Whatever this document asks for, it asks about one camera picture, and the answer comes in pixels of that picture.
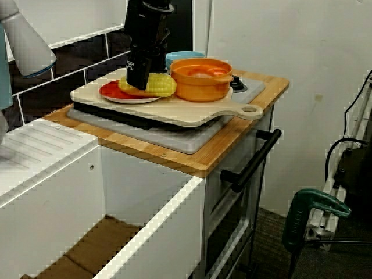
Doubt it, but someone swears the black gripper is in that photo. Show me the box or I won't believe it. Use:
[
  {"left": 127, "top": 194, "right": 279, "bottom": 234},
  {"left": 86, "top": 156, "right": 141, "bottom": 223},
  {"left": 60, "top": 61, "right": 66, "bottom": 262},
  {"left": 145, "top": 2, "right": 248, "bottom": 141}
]
[{"left": 124, "top": 0, "right": 174, "bottom": 91}]

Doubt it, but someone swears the yellow toy corn cob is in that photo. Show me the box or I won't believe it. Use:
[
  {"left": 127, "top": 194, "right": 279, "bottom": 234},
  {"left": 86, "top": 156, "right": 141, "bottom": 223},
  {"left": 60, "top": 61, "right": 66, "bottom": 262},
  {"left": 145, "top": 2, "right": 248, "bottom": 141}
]
[{"left": 118, "top": 73, "right": 177, "bottom": 98}]

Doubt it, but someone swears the light blue bowl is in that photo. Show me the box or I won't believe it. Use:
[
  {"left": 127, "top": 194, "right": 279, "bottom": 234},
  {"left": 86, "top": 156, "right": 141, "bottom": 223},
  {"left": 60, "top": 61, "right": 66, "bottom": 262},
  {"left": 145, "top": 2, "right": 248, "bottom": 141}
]
[{"left": 165, "top": 51, "right": 206, "bottom": 70}]

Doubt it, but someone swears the orange plastic pot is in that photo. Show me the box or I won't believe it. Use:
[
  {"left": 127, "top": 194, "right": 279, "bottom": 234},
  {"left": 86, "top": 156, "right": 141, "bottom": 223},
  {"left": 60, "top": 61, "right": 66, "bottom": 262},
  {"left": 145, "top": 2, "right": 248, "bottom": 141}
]
[{"left": 169, "top": 58, "right": 234, "bottom": 102}]

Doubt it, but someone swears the red plate with white rim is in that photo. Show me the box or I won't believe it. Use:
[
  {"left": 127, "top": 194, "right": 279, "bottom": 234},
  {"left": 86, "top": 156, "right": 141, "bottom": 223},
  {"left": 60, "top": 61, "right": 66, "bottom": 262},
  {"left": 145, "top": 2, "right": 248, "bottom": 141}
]
[{"left": 98, "top": 80, "right": 163, "bottom": 105}]

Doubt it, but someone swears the dark tile backsplash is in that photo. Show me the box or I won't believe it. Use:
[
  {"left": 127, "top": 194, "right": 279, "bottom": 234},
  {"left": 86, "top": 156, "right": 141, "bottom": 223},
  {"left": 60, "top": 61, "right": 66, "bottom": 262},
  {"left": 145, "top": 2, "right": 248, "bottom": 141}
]
[{"left": 8, "top": 27, "right": 134, "bottom": 131}]

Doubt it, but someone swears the grey toy stovetop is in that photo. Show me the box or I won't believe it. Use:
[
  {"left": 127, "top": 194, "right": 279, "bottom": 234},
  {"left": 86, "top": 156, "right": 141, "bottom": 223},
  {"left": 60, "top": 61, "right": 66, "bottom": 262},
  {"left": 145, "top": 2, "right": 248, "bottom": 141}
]
[{"left": 66, "top": 65, "right": 266, "bottom": 155}]

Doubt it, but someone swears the black stove knob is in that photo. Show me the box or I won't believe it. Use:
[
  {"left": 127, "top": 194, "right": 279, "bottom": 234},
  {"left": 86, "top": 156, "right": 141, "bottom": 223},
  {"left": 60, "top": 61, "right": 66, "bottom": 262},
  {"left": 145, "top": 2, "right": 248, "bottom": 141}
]
[{"left": 229, "top": 74, "right": 248, "bottom": 93}]

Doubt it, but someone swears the wooden countertop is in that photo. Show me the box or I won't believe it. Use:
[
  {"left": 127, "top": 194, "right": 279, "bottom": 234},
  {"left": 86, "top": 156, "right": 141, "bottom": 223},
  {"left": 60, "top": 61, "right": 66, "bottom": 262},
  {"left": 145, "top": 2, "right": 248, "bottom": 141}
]
[{"left": 43, "top": 63, "right": 291, "bottom": 178}]

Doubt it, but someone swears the white oven door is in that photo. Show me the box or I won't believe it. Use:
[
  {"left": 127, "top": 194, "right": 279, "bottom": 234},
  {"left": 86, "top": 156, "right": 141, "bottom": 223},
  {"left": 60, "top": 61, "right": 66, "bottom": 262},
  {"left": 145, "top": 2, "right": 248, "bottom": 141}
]
[{"left": 205, "top": 127, "right": 276, "bottom": 277}]

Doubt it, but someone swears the white toy sink unit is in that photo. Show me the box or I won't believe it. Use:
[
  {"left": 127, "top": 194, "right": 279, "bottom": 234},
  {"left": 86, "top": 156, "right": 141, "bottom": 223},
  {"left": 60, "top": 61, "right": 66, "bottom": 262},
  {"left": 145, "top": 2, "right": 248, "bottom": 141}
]
[{"left": 0, "top": 117, "right": 207, "bottom": 279}]

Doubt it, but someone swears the green clamp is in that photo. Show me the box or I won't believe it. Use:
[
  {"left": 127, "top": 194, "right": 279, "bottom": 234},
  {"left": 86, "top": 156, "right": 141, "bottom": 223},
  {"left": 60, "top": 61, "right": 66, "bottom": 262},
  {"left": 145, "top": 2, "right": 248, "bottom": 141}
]
[{"left": 282, "top": 188, "right": 352, "bottom": 259}]

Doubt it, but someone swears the black box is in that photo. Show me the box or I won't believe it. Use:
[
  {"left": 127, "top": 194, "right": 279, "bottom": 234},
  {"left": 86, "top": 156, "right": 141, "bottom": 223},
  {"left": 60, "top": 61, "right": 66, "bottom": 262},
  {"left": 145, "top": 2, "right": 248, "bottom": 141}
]
[{"left": 332, "top": 145, "right": 372, "bottom": 216}]

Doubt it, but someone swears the wooden cutting board with handle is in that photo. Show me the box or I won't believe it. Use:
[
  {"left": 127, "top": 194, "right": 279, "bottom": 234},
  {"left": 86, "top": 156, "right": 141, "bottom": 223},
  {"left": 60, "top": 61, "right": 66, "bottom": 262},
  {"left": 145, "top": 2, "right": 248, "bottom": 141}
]
[{"left": 70, "top": 68, "right": 264, "bottom": 128}]

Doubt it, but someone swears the black oven door handle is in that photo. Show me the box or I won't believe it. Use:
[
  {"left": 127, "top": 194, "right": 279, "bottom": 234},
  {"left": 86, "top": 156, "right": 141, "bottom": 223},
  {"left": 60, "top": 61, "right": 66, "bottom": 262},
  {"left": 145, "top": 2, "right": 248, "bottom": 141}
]
[{"left": 220, "top": 128, "right": 282, "bottom": 194}]

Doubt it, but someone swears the aluminium frame rail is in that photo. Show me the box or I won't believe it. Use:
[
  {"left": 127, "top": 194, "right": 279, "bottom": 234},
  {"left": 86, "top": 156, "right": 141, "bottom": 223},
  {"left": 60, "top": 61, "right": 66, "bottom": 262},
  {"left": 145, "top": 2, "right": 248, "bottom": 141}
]
[{"left": 305, "top": 84, "right": 372, "bottom": 252}]

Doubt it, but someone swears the thin black cable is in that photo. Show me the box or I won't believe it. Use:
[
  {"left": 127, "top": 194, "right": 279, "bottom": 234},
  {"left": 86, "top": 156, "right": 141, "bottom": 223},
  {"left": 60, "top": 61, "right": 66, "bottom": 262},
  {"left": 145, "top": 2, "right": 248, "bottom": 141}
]
[{"left": 302, "top": 238, "right": 372, "bottom": 245}]

